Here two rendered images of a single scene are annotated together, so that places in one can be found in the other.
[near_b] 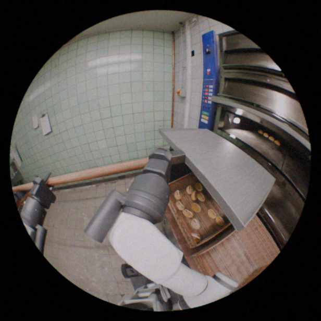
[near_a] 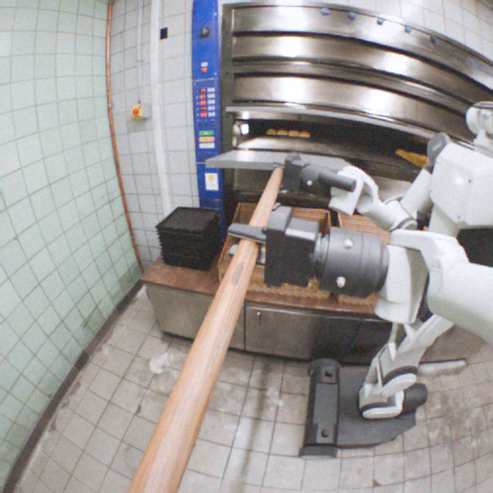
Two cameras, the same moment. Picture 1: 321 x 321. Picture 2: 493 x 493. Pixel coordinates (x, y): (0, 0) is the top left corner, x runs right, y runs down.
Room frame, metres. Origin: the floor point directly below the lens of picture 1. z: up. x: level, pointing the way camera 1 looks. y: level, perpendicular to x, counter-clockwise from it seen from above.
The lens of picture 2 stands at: (-0.03, 0.67, 1.40)
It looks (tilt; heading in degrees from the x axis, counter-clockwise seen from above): 33 degrees down; 301
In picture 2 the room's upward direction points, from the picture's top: straight up
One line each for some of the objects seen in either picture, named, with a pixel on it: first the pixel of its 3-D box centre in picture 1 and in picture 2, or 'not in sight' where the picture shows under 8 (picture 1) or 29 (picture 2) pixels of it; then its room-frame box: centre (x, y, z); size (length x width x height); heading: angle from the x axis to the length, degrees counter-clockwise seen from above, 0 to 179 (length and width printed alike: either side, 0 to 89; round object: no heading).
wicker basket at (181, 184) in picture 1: (204, 201); (280, 245); (0.36, -0.35, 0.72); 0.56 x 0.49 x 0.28; 20
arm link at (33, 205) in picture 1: (38, 200); (311, 256); (0.02, 0.40, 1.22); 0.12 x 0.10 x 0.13; 10
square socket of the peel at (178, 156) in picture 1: (170, 158); not in sight; (0.26, -0.03, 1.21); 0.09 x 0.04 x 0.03; 109
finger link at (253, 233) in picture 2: (46, 177); (249, 229); (0.11, 0.41, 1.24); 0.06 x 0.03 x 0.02; 10
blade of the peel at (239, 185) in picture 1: (218, 149); (285, 157); (0.33, -0.25, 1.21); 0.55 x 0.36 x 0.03; 19
